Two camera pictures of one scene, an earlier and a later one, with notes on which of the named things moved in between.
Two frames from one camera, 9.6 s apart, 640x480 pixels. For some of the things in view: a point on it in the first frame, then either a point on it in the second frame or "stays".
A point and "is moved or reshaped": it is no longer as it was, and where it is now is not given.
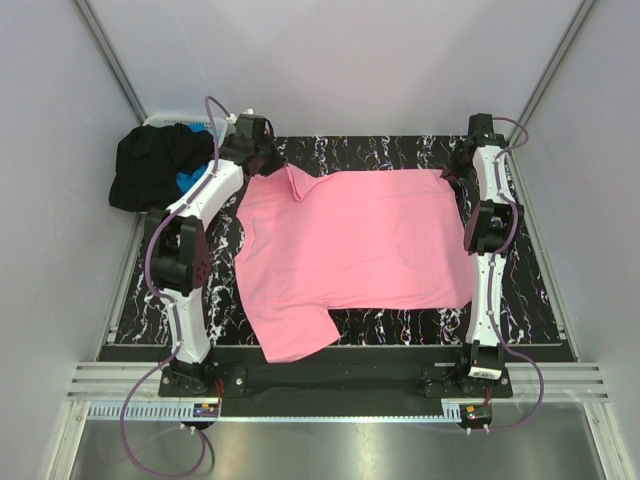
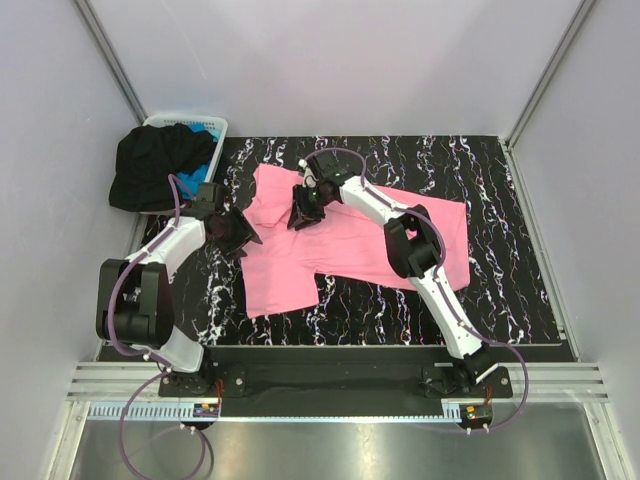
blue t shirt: x=185 y=180 stays
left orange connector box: x=206 y=410 stays
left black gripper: x=277 y=161 -> x=243 y=231
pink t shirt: x=311 y=245 is moved or reshaped
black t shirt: x=149 y=161 stays
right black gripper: x=451 y=170 -> x=300 y=213
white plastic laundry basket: x=220 y=124 stays
